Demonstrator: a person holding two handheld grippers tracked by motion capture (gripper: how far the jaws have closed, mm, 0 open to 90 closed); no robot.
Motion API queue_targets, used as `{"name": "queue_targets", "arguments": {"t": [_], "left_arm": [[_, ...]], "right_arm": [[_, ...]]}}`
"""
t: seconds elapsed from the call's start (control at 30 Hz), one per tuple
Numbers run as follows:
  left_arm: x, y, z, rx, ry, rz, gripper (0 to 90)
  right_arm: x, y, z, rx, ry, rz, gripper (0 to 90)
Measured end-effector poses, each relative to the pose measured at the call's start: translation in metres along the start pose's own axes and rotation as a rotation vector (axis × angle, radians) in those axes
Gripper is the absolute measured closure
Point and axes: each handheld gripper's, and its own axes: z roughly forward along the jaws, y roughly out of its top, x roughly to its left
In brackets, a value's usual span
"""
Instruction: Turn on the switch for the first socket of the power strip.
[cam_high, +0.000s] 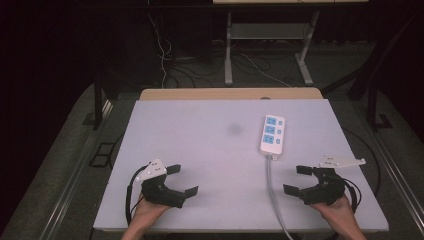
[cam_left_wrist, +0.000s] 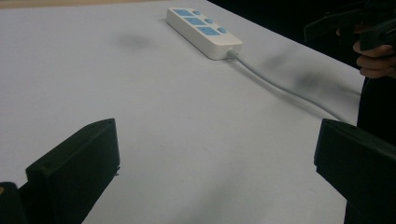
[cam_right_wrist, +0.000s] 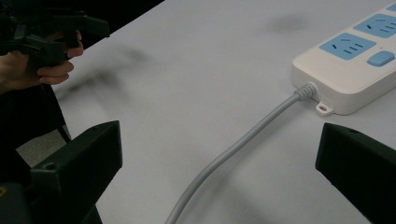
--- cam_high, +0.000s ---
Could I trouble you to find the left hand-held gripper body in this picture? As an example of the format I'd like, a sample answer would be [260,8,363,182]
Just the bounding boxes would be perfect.
[134,158,186,210]

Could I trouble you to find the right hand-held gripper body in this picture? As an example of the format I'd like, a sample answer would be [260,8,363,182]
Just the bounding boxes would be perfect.
[298,154,367,206]

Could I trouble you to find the white power strip blue sockets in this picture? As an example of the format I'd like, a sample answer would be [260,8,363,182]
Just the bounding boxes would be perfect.
[259,114,287,161]

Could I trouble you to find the person's left hand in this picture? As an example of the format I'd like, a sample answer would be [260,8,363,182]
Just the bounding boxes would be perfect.
[130,195,172,228]

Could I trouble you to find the person's right hand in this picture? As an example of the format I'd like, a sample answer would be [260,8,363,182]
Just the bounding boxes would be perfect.
[309,195,360,232]

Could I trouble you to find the white table mat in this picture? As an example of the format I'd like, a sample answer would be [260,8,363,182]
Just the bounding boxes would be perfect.
[92,98,390,234]

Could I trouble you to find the black metal stand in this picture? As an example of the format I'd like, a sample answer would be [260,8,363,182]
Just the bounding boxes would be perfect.
[82,71,105,131]
[365,79,394,132]

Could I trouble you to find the grey power strip cable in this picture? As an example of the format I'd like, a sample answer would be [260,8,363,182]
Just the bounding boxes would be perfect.
[265,154,295,240]

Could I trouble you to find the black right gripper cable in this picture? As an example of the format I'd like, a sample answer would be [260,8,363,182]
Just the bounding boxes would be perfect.
[342,177,363,214]

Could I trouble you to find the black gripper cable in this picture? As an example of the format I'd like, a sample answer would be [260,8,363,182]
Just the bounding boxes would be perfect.
[342,177,363,214]
[125,165,148,226]

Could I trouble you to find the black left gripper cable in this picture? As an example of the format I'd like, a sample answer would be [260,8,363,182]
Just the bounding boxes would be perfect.
[125,165,148,226]

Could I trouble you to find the black floor cable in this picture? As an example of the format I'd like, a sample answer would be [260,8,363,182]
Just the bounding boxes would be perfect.
[342,127,383,198]

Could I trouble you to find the metal floor rail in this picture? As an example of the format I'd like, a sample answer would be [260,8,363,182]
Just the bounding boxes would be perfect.
[39,99,115,240]
[371,129,424,228]

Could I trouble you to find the white floor cable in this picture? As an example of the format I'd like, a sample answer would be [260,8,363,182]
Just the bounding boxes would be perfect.
[240,53,292,89]

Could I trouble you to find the thin white hanging cable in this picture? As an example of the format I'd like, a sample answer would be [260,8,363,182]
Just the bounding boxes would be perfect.
[147,12,173,90]

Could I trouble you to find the grey metal desk frame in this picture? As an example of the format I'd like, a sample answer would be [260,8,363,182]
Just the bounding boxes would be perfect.
[224,10,322,87]

